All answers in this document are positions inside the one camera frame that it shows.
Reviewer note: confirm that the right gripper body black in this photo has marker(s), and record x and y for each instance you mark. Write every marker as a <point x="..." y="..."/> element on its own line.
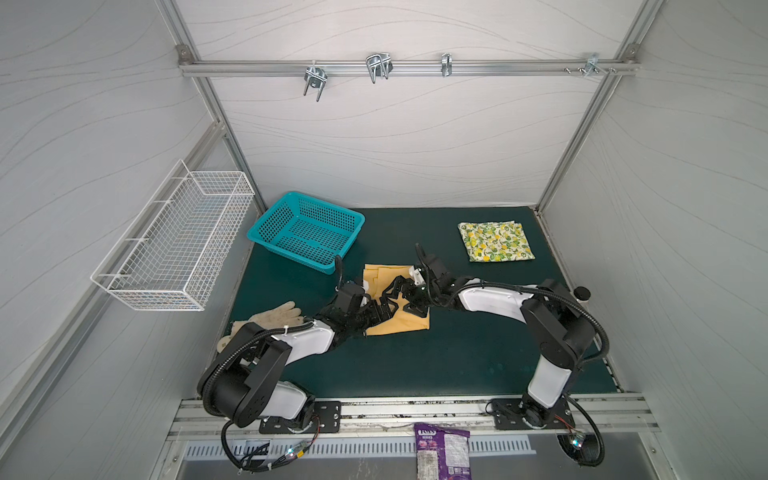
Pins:
<point x="429" y="288"/>

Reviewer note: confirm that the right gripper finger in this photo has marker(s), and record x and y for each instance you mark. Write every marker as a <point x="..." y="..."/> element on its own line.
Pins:
<point x="400" y="287"/>
<point x="419" y="307"/>

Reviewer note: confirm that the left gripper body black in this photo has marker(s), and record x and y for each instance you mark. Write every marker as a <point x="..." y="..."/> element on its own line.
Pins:
<point x="365" y="316"/>

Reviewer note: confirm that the tan yellow skirt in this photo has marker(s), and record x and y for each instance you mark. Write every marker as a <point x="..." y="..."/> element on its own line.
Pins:
<point x="375" y="279"/>

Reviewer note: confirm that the lemon print skirt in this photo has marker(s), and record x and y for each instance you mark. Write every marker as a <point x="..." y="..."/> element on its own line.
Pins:
<point x="495" y="242"/>

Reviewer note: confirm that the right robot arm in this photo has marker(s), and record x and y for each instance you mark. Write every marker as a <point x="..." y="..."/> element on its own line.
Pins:
<point x="567" y="335"/>

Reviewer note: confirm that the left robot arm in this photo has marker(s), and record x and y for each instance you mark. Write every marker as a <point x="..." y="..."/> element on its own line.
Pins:
<point x="243" y="383"/>

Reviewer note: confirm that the green table mat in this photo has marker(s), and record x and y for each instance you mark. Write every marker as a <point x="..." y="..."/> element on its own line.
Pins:
<point x="461" y="353"/>

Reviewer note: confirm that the beige knit glove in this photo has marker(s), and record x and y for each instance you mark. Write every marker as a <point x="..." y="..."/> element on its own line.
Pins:
<point x="285" y="315"/>

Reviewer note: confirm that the teal plastic basket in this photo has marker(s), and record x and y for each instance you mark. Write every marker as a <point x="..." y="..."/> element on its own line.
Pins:
<point x="307" y="230"/>

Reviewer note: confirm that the purple snack bag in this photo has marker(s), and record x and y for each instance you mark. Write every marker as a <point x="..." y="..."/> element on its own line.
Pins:
<point x="442" y="453"/>

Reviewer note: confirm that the metal u-bolt clamp middle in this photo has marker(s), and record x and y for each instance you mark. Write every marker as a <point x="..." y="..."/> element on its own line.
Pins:
<point x="379" y="65"/>

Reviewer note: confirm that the metal u-bolt clamp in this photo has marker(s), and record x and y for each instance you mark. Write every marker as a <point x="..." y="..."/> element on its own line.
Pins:
<point x="379" y="65"/>
<point x="316" y="79"/>

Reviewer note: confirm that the metal u-bolt clamp left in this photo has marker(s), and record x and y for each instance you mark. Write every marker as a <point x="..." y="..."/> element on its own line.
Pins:
<point x="316" y="79"/>

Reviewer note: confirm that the small metal hook clamp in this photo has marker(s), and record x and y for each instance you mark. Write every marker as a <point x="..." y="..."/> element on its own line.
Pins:
<point x="446" y="65"/>

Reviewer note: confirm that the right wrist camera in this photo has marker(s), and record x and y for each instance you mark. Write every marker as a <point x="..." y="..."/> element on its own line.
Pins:
<point x="416" y="276"/>

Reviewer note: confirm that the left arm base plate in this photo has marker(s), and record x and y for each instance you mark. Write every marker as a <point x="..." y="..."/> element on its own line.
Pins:
<point x="314" y="417"/>

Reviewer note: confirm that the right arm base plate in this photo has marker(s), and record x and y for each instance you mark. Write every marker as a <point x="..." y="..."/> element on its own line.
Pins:
<point x="510" y="414"/>

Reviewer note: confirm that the white wire basket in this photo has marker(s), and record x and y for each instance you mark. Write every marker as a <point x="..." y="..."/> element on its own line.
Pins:
<point x="172" y="253"/>

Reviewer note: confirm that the aluminium front rail frame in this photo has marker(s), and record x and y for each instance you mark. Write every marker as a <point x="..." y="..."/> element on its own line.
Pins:
<point x="395" y="416"/>

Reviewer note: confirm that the metal bracket right end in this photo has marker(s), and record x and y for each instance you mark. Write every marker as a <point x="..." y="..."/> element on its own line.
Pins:
<point x="591" y="67"/>

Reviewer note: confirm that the aluminium crossbar rail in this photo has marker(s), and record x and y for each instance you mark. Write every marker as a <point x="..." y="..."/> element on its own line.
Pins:
<point x="401" y="68"/>

